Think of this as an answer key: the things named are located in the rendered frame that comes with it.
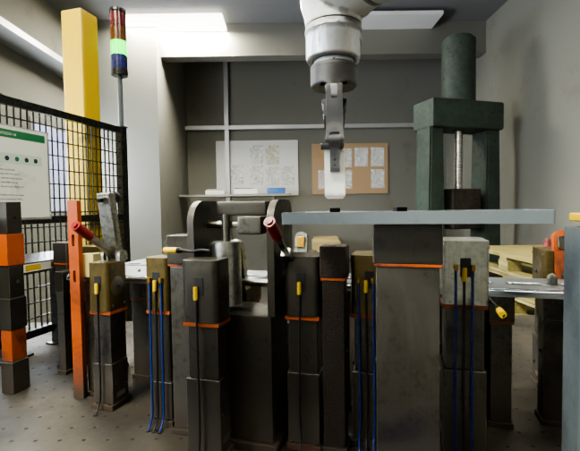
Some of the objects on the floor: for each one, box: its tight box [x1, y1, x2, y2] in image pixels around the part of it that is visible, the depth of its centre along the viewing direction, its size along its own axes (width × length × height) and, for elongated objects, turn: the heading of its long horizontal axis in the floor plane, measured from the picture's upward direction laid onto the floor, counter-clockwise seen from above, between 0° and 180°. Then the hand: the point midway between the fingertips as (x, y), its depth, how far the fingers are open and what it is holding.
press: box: [414, 33, 504, 277], centre depth 444 cm, size 77×95×292 cm
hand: (335, 191), depth 68 cm, fingers open, 13 cm apart
